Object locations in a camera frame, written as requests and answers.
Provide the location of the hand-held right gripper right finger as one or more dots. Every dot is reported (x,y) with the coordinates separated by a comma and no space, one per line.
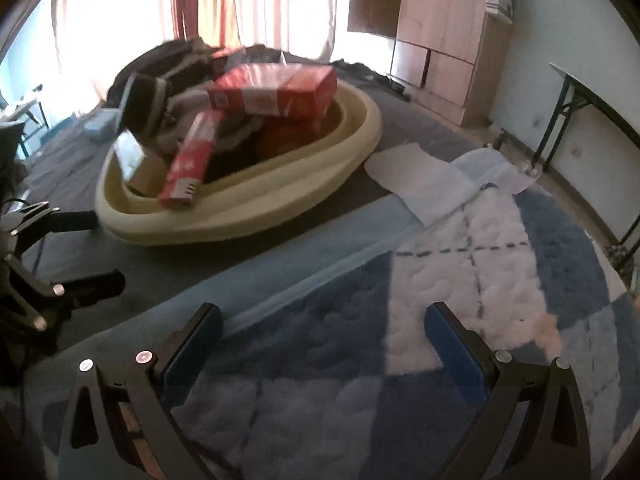
(457,355)

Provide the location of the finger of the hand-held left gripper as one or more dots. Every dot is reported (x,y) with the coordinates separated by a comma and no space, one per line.
(75,222)
(95,285)

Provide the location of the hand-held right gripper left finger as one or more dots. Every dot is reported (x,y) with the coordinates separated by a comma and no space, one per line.
(192,350)

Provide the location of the small brown box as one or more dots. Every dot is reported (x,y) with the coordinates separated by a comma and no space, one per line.
(145,175)

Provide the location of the slim red box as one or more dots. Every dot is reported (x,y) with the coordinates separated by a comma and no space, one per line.
(187,165)

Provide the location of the large dark round sponge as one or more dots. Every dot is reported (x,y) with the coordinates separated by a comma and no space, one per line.
(142,97)

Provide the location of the cream plastic basin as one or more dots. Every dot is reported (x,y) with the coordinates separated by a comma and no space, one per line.
(300,180)

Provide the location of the red box with white band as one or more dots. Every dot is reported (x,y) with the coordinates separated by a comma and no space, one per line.
(280,87)

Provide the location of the light blue power strip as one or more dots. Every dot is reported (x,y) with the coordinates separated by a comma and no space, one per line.
(100,125)

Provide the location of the blue checkered blanket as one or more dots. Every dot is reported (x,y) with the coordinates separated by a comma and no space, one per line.
(325,360)

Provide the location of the white paper sheet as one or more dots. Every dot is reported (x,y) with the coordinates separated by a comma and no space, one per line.
(415,172)

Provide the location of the dark backpack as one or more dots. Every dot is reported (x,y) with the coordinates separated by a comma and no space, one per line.
(170,57)

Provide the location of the light curtain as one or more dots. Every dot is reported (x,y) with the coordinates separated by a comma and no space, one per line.
(125,0)

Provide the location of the black-legged folding table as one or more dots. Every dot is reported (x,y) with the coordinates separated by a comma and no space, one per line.
(600,105)

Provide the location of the dark cloth bundle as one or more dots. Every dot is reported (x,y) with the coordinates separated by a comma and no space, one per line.
(375,77)

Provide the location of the wooden wardrobe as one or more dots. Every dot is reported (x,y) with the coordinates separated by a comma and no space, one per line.
(440,10)

